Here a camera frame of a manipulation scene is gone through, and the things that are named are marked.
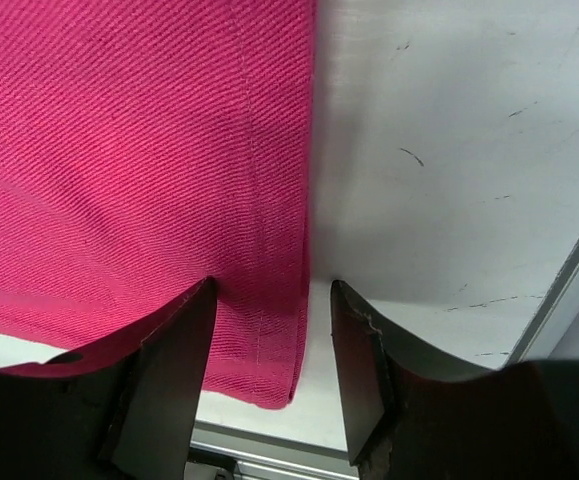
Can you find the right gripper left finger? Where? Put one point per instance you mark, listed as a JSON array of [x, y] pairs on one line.
[[120, 407]]

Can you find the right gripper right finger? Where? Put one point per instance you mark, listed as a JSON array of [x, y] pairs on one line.
[[414, 411]]

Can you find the pink trousers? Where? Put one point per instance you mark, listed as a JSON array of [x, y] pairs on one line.
[[145, 145]]

